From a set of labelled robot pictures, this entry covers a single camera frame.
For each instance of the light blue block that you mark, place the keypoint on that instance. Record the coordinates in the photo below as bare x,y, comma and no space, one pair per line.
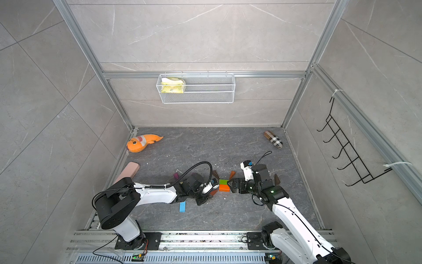
182,207

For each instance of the orange rectangular block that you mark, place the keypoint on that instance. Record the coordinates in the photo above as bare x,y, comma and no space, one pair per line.
224,188

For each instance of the yellow white cloth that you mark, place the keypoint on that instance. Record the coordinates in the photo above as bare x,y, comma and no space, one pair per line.
172,85

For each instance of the black wire hook rack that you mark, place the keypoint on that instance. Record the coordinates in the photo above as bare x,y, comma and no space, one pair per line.
348,150

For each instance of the reddish brown wedge block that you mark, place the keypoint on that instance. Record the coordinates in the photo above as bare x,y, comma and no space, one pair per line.
214,192

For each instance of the plaid brown case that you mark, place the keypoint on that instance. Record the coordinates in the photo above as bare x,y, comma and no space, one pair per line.
274,139

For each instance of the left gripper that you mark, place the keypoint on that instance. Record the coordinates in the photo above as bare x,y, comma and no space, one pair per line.
206,197

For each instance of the dark brown wedge block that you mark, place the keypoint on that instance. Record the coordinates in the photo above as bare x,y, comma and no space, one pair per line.
276,179
215,175

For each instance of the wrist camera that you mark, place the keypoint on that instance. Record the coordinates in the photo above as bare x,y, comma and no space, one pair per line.
246,167
211,186

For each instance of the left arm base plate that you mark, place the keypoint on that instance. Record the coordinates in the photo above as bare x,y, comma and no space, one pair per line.
138,241

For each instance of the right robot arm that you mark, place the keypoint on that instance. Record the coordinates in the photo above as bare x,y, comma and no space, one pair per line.
298,240

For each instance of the orange brown wedge block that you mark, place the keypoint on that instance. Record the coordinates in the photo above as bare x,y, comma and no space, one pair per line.
232,174

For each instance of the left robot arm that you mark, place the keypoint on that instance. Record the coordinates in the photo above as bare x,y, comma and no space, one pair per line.
115,205

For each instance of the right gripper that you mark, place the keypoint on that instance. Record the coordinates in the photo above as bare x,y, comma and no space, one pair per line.
242,181

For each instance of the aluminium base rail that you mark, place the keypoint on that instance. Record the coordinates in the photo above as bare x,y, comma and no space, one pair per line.
175,247

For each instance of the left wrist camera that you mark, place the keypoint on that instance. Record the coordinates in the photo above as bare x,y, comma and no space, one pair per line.
211,186

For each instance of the white wire mesh basket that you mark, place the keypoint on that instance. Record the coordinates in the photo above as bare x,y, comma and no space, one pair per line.
201,88

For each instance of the light green block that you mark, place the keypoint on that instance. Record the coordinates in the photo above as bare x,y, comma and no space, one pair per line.
224,181

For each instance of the orange fish plush toy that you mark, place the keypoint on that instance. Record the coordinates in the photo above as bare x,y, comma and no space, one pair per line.
139,143

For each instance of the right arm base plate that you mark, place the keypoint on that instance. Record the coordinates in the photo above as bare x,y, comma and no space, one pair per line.
276,240

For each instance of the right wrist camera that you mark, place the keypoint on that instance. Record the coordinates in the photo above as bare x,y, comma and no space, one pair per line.
246,167

